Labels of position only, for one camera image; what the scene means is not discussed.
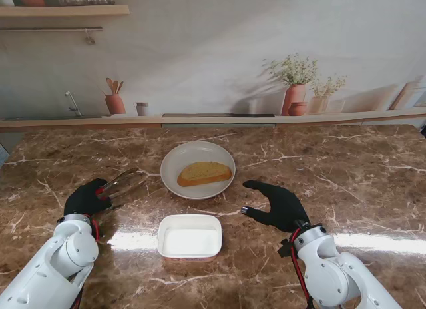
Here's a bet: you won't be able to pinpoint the round white plate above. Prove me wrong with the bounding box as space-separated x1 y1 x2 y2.
160 141 236 200

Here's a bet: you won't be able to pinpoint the printed kitchen backdrop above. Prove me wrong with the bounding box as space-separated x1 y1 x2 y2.
0 0 426 133

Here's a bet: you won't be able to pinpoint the brown bread slice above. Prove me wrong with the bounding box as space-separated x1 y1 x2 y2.
176 161 232 188

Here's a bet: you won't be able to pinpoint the red black right arm cable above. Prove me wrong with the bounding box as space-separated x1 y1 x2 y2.
289 228 317 309

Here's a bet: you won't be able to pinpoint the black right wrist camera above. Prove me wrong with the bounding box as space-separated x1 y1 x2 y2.
278 238 294 258

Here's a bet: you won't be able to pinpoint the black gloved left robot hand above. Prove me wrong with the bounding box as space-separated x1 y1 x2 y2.
63 178 112 217

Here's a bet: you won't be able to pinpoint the red handled metal kitchen tongs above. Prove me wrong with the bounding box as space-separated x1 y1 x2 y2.
95 167 147 210

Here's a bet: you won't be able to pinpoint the white bento box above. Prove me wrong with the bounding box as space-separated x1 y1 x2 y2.
157 214 223 262

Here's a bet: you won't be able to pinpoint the red black left arm cable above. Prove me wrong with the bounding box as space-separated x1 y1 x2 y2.
71 215 101 309

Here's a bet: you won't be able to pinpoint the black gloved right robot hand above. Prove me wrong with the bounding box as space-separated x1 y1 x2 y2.
240 180 311 233

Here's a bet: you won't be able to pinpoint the red black arm cable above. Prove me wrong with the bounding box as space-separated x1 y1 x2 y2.
71 215 101 309
289 228 317 309

